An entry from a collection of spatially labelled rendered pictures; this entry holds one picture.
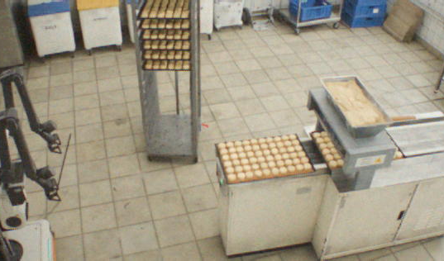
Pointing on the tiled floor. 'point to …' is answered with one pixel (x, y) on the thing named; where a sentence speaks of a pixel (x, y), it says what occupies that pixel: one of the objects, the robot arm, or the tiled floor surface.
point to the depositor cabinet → (387, 203)
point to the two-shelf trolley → (308, 20)
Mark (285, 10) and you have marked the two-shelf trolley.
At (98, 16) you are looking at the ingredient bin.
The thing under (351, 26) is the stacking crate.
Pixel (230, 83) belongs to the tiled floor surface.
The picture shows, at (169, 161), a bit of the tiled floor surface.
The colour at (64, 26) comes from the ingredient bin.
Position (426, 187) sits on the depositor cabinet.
